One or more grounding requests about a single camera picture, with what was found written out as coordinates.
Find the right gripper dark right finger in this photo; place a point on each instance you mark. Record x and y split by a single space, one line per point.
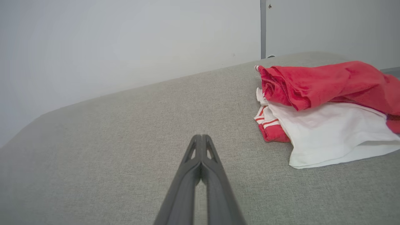
220 200

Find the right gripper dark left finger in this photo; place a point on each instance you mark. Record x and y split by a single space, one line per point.
179 200

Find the red and white basketball jersey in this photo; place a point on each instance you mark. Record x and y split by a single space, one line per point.
328 134

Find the grey wall baseboard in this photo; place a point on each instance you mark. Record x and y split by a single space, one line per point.
393 71

